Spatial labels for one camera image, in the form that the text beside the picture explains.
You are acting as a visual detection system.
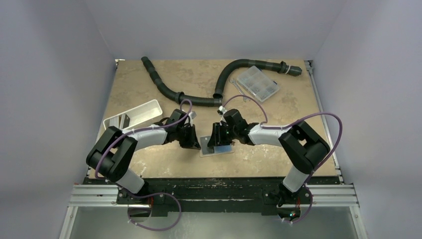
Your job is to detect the aluminium frame rail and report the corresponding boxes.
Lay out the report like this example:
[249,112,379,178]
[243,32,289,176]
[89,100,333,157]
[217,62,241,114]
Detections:
[60,178,367,239]

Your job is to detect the curved dark corrugated hose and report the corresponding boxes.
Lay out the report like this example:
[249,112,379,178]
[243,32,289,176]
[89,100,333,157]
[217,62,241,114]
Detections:
[212,59,303,100]

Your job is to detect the beige card holder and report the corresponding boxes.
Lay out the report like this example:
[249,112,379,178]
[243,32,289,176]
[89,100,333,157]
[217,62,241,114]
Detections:
[199,136,234,157]

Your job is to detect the silver cards in tray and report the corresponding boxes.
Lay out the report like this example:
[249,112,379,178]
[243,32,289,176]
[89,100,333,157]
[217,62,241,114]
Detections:
[109,114,130,129]

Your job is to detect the white plastic tray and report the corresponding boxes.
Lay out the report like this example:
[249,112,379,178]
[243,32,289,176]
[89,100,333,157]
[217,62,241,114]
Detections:
[103,99,163,130]

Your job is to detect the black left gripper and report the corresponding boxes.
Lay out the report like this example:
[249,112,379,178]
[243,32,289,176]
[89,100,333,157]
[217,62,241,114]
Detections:
[176,124,201,149]

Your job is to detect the long dark corrugated hose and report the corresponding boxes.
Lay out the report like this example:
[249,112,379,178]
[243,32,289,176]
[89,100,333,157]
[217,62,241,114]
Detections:
[141,56,223,109]

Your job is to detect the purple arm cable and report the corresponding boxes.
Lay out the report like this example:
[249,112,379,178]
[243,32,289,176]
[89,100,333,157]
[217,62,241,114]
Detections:
[221,95,343,224]
[94,99,193,232]

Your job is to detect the clear plastic compartment box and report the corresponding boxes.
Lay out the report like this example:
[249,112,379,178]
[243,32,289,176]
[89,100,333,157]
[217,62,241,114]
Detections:
[237,66,280,102]

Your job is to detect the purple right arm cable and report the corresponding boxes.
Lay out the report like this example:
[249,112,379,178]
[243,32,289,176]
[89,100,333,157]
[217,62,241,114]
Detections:
[221,95,343,224]

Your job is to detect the silver open-end wrench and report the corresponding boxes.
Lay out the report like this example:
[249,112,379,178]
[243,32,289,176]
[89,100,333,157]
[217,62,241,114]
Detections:
[229,78,249,102]

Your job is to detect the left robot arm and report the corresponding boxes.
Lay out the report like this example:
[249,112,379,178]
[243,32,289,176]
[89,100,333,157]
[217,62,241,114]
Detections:
[86,109,201,204]

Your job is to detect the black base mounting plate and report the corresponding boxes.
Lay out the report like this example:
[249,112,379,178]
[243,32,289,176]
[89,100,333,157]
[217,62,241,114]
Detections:
[82,177,341,218]

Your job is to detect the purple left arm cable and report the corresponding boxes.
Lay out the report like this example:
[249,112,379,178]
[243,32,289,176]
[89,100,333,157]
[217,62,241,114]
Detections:
[94,99,193,232]

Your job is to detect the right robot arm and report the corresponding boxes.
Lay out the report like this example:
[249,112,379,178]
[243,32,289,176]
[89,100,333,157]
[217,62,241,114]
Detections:
[208,109,330,203]

